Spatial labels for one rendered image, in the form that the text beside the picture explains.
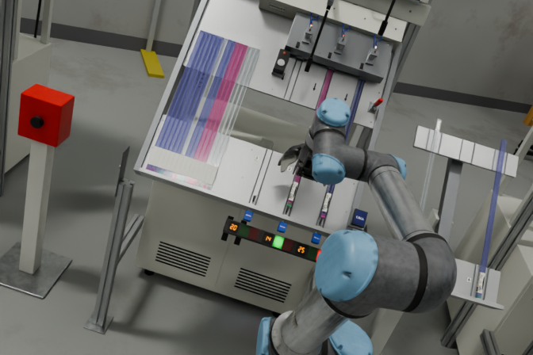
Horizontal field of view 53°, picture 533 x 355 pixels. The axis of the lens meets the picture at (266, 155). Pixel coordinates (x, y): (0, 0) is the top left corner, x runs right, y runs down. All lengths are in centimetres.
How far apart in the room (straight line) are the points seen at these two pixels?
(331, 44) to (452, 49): 418
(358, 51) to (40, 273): 148
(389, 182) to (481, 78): 524
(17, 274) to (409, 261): 173
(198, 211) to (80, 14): 277
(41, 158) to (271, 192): 82
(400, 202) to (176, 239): 126
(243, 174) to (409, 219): 75
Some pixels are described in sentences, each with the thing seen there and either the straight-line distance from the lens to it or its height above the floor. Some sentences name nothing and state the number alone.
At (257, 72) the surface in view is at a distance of 179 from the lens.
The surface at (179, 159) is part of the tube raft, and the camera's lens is 168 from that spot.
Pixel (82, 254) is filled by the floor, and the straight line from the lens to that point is 244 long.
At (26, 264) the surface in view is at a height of 6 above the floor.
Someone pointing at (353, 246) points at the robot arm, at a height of 116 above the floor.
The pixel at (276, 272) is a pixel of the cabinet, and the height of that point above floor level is 26.
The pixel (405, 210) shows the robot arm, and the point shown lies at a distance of 108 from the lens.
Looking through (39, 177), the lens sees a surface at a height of 47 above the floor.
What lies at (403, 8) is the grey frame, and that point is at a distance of 191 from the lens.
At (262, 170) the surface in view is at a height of 80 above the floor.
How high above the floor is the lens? 162
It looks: 27 degrees down
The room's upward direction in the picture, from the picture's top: 19 degrees clockwise
